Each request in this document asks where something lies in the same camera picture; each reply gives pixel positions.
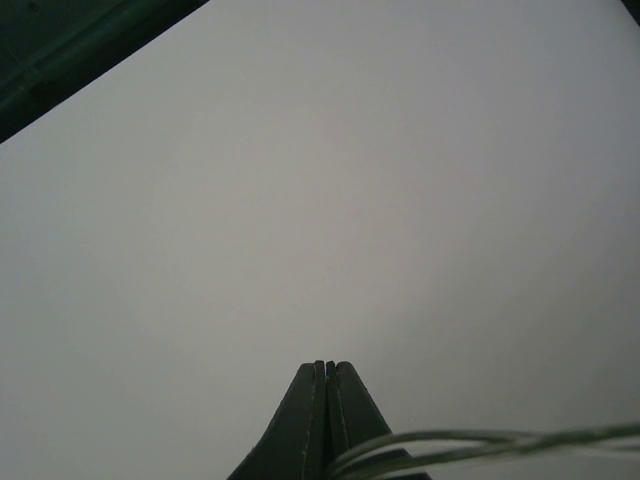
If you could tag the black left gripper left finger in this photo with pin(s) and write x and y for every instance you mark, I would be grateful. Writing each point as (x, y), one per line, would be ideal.
(292, 446)

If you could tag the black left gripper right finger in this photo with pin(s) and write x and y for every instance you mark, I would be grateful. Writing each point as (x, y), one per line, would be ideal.
(351, 415)

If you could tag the white ball string lights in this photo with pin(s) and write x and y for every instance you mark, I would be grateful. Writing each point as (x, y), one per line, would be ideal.
(463, 446)

